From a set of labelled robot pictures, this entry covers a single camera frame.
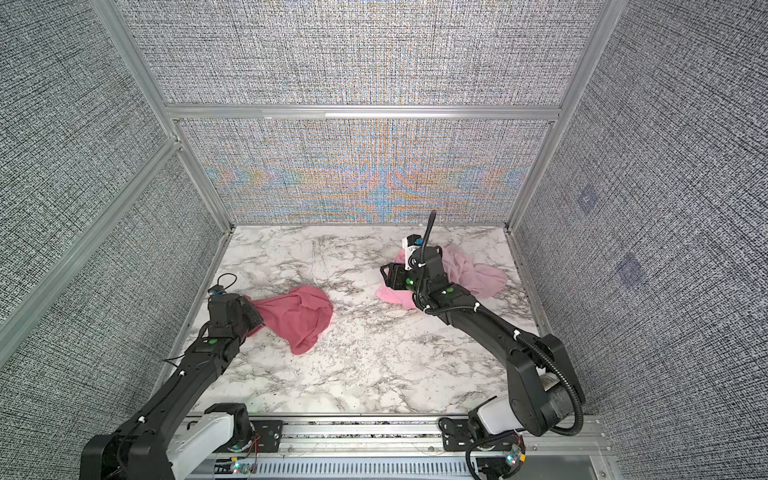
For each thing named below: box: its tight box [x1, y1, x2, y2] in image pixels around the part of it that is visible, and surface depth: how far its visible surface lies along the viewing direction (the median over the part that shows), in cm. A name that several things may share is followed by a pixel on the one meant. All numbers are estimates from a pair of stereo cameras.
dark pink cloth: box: [244, 285, 334, 355], surface depth 90 cm
